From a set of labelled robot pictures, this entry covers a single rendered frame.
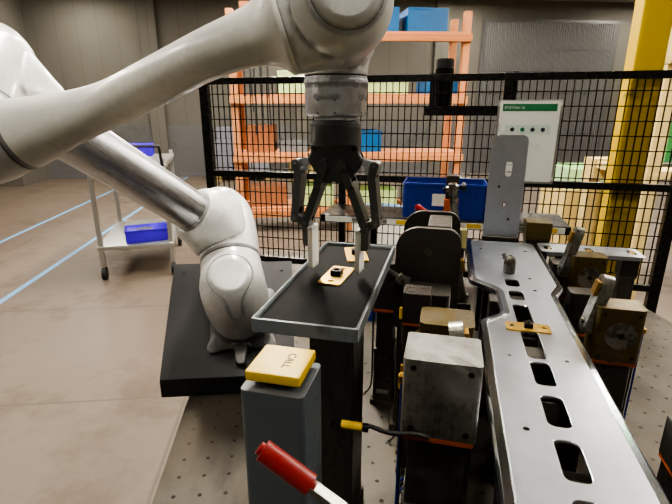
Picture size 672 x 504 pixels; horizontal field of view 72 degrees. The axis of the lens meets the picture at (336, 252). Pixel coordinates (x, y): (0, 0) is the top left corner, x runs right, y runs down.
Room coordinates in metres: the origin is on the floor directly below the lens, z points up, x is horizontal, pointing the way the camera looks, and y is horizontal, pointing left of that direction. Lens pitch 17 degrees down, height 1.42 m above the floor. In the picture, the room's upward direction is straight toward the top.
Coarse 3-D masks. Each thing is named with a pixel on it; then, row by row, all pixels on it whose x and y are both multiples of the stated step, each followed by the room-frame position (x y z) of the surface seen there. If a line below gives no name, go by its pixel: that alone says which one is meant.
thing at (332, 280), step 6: (330, 270) 0.69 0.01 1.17; (336, 270) 0.69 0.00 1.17; (342, 270) 0.70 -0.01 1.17; (348, 270) 0.72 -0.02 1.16; (324, 276) 0.69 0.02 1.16; (330, 276) 0.69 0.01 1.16; (336, 276) 0.69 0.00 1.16; (342, 276) 0.69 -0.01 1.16; (348, 276) 0.70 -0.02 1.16; (318, 282) 0.67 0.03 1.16; (324, 282) 0.66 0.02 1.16; (330, 282) 0.66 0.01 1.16; (336, 282) 0.66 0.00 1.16; (342, 282) 0.67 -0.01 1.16
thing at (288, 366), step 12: (264, 348) 0.46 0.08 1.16; (276, 348) 0.46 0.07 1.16; (288, 348) 0.46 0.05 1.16; (300, 348) 0.46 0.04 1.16; (264, 360) 0.44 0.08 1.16; (276, 360) 0.44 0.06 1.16; (288, 360) 0.44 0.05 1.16; (300, 360) 0.44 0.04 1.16; (312, 360) 0.45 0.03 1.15; (252, 372) 0.42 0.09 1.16; (264, 372) 0.41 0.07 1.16; (276, 372) 0.41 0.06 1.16; (288, 372) 0.41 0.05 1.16; (300, 372) 0.41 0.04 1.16; (288, 384) 0.41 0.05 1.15; (300, 384) 0.41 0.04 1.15
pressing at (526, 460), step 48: (480, 240) 1.48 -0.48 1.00; (528, 288) 1.05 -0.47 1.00; (480, 336) 0.80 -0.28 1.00; (576, 336) 0.81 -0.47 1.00; (528, 384) 0.64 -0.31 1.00; (576, 384) 0.64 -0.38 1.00; (528, 432) 0.52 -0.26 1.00; (576, 432) 0.52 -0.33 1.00; (624, 432) 0.53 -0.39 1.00; (528, 480) 0.44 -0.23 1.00; (624, 480) 0.44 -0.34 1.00
